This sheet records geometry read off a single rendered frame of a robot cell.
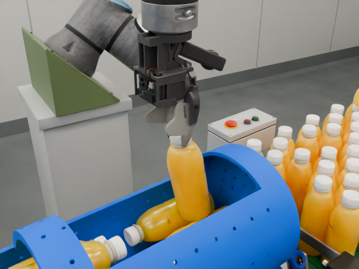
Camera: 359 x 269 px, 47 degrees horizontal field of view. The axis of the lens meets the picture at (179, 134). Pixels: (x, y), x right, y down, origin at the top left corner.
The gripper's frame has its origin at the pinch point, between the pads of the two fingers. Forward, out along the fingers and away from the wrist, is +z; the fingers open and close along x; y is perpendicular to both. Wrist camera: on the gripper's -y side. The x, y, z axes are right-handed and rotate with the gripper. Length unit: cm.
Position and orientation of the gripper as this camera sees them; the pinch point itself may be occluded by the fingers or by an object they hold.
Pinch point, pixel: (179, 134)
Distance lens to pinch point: 76.4
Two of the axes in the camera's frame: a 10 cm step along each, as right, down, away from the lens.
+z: -0.1, 8.8, 4.8
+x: 6.0, 3.8, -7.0
